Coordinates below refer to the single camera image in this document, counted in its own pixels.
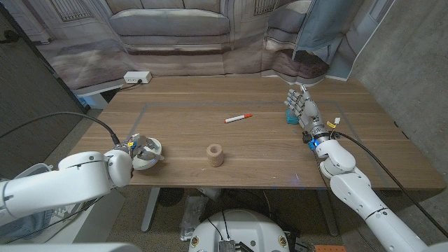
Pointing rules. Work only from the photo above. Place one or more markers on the clear plastic bag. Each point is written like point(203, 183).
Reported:
point(192, 213)

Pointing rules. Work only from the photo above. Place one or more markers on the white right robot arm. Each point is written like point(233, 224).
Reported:
point(357, 192)

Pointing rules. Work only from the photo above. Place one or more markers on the white marker with orange cap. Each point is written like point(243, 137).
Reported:
point(236, 118)

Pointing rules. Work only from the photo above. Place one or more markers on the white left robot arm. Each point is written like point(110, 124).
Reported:
point(63, 182)

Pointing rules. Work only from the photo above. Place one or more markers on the black round object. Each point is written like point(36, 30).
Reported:
point(171, 196)

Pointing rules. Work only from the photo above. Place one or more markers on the printed living room backdrop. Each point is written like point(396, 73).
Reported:
point(175, 35)

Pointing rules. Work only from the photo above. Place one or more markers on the white power strip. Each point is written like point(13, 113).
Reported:
point(136, 77)

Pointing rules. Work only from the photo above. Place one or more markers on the teal plastic toy case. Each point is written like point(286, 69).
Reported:
point(291, 119)

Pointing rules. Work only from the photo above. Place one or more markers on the dark partition panel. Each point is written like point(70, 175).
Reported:
point(28, 87)

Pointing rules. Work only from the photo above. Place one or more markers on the dark table leg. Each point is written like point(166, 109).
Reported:
point(329, 217)

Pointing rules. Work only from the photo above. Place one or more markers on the white bowl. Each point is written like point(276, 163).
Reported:
point(143, 165)

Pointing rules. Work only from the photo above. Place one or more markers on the orange block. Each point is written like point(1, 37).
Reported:
point(329, 248)

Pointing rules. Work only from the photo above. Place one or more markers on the white table leg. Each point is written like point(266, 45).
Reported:
point(150, 210)

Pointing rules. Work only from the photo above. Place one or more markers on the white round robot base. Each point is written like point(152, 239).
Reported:
point(241, 231)

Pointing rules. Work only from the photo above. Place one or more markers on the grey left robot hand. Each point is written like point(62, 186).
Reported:
point(140, 145)

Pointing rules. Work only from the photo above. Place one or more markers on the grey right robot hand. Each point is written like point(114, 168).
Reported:
point(309, 112)

